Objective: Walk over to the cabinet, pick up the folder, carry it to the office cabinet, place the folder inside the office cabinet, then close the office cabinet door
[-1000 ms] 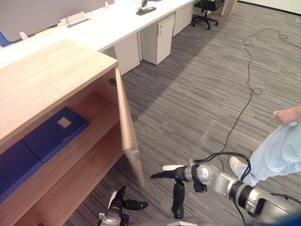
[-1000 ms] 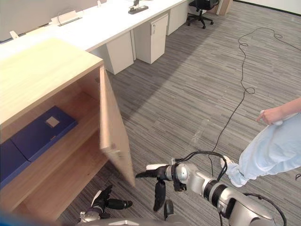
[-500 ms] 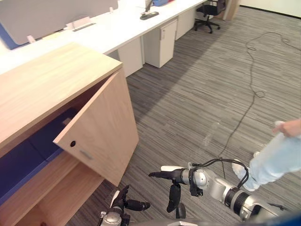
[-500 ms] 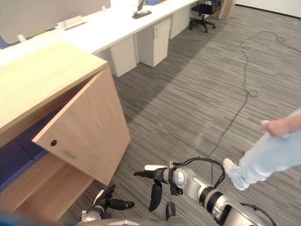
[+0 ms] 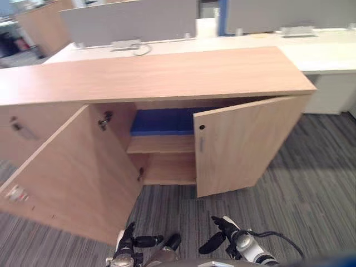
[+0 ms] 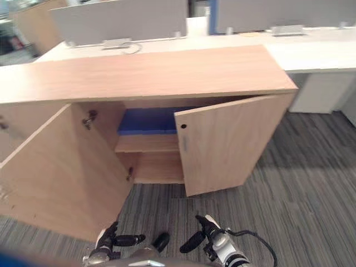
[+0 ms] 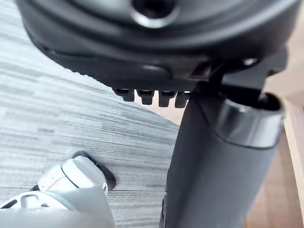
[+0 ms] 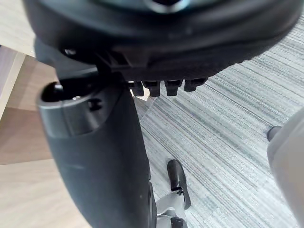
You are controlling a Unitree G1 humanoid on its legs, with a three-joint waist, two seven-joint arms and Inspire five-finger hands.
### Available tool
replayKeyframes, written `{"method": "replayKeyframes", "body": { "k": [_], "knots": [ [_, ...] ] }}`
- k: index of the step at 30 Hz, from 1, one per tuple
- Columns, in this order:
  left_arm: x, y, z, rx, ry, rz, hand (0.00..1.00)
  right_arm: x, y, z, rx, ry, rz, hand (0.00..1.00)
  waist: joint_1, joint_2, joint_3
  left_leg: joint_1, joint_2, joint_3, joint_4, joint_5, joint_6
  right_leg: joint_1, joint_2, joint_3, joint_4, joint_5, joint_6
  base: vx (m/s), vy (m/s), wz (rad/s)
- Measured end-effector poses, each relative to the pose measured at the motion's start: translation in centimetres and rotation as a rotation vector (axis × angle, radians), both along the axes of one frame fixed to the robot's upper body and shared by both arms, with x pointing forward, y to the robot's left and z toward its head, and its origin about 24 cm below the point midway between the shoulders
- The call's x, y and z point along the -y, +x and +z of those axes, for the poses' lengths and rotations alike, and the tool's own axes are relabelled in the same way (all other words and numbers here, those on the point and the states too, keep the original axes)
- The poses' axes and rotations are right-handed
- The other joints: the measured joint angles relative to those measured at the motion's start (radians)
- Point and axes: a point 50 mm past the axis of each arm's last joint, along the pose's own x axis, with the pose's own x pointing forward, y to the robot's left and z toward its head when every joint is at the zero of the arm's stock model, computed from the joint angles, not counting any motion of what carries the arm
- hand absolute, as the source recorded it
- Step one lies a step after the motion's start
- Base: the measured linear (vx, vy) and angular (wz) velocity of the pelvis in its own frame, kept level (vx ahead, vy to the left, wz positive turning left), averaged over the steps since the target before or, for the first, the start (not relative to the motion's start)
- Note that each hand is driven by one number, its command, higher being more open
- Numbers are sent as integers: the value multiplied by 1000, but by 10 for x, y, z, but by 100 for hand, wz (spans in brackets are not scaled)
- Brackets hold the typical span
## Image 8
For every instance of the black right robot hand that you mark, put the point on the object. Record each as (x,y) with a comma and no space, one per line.
(99,147)

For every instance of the dark robot foot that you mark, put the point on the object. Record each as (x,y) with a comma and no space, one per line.
(177,177)

